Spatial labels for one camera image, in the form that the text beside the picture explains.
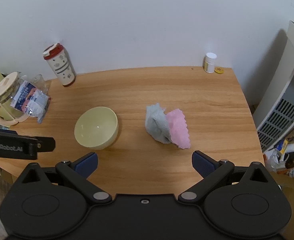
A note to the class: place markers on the white appliance with grille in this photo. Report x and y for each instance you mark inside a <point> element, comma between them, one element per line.
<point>284,92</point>

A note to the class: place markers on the clear printed snack packet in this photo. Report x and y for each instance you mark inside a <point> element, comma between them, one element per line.
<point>31,100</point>

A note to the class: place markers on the glass pitcher with cream lid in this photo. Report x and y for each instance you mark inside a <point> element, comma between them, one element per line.
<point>6,90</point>

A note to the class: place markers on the red and white patterned tumbler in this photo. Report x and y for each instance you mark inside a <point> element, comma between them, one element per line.
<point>61,66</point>

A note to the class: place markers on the pile of bottles and packets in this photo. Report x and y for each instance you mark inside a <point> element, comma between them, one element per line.
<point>286,157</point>

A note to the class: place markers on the white pill bottle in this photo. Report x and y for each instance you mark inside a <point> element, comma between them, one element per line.
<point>210,63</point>

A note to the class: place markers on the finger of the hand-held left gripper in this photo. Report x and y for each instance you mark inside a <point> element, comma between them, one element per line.
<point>46,144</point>

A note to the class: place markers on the pale yellow bowl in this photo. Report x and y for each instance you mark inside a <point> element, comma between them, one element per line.
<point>97,128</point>

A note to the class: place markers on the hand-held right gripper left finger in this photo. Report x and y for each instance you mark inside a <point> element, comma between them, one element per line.
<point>87,164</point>

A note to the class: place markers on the light blue cloth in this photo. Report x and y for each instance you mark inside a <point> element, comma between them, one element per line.
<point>157,125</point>

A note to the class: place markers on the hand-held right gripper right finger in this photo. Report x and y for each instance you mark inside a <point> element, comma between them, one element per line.
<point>202,165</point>

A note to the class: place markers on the yellow tape roll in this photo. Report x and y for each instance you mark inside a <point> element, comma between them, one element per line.
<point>219,70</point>

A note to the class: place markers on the pink cloth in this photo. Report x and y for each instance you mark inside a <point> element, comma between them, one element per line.
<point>178,127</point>

